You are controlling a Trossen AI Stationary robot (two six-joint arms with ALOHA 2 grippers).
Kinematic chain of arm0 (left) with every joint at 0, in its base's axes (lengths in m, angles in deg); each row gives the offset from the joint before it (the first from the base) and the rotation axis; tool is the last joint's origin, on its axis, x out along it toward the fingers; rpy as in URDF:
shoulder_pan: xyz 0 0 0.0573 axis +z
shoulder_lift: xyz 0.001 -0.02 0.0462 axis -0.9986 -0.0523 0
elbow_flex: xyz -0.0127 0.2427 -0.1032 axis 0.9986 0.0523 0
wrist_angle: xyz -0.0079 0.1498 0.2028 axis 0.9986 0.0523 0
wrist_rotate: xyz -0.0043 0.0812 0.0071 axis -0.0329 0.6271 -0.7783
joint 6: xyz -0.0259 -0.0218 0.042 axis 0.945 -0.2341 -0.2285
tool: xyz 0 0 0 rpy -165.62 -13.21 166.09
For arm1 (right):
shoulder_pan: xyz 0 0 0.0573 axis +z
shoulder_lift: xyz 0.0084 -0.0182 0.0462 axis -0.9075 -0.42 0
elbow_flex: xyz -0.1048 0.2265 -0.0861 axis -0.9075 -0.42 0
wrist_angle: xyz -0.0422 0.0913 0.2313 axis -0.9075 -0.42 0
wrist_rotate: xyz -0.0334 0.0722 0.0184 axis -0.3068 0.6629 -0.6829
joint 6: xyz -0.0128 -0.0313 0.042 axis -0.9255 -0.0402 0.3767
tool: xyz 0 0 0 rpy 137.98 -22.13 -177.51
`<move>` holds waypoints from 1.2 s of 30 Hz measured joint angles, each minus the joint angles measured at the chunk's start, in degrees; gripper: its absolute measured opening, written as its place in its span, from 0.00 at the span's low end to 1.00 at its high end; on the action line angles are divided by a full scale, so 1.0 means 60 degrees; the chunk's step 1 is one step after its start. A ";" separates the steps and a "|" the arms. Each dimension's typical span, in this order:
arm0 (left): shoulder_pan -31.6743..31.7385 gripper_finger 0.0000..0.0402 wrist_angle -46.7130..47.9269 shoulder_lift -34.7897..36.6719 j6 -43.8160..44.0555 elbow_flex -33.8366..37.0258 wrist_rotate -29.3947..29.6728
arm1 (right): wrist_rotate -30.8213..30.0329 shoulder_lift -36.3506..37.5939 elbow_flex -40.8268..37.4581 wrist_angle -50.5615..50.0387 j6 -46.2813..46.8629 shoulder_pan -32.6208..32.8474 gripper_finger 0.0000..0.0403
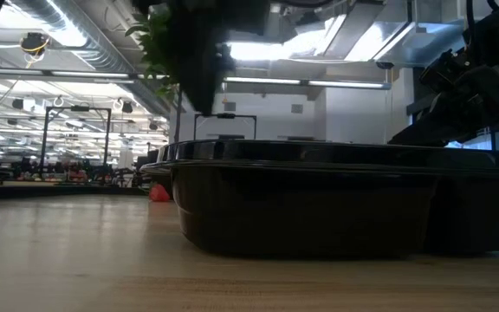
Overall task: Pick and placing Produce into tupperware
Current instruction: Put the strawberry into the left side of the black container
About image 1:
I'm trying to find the black plastic divided container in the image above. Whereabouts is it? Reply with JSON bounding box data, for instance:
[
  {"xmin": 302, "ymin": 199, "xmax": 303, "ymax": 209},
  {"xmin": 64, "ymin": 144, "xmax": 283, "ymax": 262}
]
[{"xmin": 139, "ymin": 138, "xmax": 499, "ymax": 257}]

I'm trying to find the red strawberry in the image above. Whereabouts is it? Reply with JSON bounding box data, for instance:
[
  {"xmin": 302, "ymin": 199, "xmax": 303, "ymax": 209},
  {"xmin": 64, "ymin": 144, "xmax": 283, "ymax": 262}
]
[{"xmin": 148, "ymin": 182, "xmax": 172, "ymax": 203}]

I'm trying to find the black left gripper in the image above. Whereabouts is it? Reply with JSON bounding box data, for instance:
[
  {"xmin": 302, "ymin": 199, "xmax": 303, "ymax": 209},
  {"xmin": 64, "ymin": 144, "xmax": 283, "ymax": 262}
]
[{"xmin": 132, "ymin": 0, "xmax": 273, "ymax": 116}]

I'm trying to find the green leafy plant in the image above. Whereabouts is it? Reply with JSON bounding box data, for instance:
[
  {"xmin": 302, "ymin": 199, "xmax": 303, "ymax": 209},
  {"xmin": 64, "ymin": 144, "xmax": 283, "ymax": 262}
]
[{"xmin": 124, "ymin": 10, "xmax": 182, "ymax": 144}]

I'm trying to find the tall black gantry frame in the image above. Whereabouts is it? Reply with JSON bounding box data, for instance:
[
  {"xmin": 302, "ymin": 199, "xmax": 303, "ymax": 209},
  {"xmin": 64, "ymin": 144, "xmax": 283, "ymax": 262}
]
[{"xmin": 43, "ymin": 105, "xmax": 113, "ymax": 183}]

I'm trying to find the black aluminium table frame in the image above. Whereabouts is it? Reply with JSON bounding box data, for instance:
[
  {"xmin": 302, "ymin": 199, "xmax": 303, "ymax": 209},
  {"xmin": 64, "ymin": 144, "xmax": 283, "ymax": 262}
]
[{"xmin": 0, "ymin": 184, "xmax": 149, "ymax": 201}]

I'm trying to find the low black gantry frame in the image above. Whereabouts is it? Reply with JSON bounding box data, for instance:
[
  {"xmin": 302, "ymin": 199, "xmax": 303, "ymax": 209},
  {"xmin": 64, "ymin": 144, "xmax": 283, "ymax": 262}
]
[{"xmin": 193, "ymin": 113, "xmax": 258, "ymax": 140}]

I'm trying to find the long ceiling light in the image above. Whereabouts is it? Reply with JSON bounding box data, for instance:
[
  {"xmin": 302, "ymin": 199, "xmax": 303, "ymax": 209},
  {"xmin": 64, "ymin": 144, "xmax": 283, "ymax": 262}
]
[{"xmin": 224, "ymin": 76, "xmax": 392, "ymax": 91}]

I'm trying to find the hanging coiled cable bundle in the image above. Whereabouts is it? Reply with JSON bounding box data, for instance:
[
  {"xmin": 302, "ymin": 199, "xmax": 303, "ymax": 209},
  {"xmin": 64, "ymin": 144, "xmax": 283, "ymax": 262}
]
[{"xmin": 19, "ymin": 32, "xmax": 52, "ymax": 57}]

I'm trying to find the large silver rectangular duct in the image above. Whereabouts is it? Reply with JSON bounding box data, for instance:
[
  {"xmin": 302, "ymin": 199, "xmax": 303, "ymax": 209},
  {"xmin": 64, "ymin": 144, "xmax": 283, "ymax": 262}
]
[{"xmin": 270, "ymin": 0, "xmax": 471, "ymax": 68}]

